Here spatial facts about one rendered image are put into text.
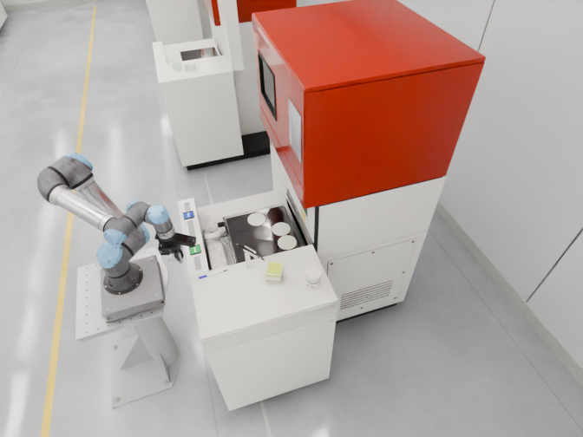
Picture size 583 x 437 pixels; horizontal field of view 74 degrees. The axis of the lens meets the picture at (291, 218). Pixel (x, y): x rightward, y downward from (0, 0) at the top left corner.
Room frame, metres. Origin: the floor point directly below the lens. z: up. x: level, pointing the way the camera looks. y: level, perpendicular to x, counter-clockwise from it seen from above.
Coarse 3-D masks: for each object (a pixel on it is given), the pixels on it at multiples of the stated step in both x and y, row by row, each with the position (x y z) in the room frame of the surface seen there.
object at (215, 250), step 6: (216, 240) 1.39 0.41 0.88; (210, 246) 1.35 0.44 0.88; (216, 246) 1.35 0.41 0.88; (222, 246) 1.35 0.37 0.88; (210, 252) 1.31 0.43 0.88; (216, 252) 1.30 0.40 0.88; (222, 252) 1.30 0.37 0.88; (210, 258) 1.26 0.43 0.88; (216, 258) 1.26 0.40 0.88; (222, 258) 1.26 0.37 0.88; (216, 264) 1.22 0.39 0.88; (222, 264) 1.22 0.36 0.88
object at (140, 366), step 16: (144, 320) 1.08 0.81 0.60; (160, 320) 1.15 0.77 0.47; (144, 336) 1.07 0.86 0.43; (160, 336) 1.10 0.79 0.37; (112, 352) 1.18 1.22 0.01; (128, 352) 1.18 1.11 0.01; (144, 352) 1.12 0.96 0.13; (160, 352) 1.07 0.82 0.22; (176, 352) 1.14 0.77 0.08; (112, 368) 1.07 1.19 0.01; (128, 368) 1.07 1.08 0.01; (144, 368) 1.07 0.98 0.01; (160, 368) 1.06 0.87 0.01; (176, 368) 1.06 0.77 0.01; (112, 384) 0.97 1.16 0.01; (128, 384) 0.96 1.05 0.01; (144, 384) 0.96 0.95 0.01; (160, 384) 0.96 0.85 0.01; (112, 400) 0.87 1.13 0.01; (128, 400) 0.87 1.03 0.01
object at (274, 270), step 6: (270, 264) 1.10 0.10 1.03; (276, 264) 1.10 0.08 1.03; (282, 264) 1.10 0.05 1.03; (270, 270) 1.07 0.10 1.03; (276, 270) 1.07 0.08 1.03; (282, 270) 1.07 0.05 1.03; (270, 276) 1.05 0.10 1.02; (276, 276) 1.04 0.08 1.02; (282, 276) 1.07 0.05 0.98; (276, 282) 1.04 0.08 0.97
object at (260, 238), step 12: (240, 216) 1.55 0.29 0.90; (276, 216) 1.54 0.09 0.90; (228, 228) 1.46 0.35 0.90; (240, 228) 1.46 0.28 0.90; (252, 228) 1.45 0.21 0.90; (264, 228) 1.45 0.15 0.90; (240, 240) 1.37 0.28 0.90; (252, 240) 1.36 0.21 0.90; (264, 240) 1.36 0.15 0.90; (276, 240) 1.36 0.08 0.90; (240, 252) 1.28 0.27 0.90; (264, 252) 1.28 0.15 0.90; (276, 252) 1.28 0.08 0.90
